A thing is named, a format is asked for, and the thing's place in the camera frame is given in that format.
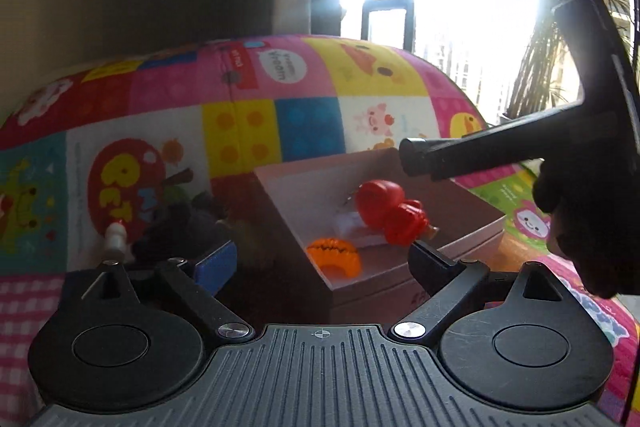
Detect black metal frame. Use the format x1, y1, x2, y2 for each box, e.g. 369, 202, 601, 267
360, 0, 417, 55

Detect white toy bottle red cap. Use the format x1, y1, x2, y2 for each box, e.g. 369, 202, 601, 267
104, 221, 130, 264

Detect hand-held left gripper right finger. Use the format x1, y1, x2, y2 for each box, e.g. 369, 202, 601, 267
392, 240, 576, 347

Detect black plush toy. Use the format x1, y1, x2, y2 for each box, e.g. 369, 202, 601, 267
131, 192, 238, 265

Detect orange pumpkin toy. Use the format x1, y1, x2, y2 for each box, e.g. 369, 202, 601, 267
306, 237, 362, 278

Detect red doll keychain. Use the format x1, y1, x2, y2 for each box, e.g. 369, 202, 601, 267
342, 179, 441, 248

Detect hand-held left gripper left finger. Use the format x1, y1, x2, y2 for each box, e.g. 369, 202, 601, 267
65, 240, 255, 344

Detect pink cardboard box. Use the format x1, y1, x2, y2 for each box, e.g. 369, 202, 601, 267
252, 148, 508, 325

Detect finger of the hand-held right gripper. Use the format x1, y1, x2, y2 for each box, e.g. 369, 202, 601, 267
398, 99, 623, 182

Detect person's right hand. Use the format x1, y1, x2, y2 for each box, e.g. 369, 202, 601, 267
532, 142, 640, 299

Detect colourful cartoon play mat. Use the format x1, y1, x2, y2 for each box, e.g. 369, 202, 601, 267
0, 34, 640, 427

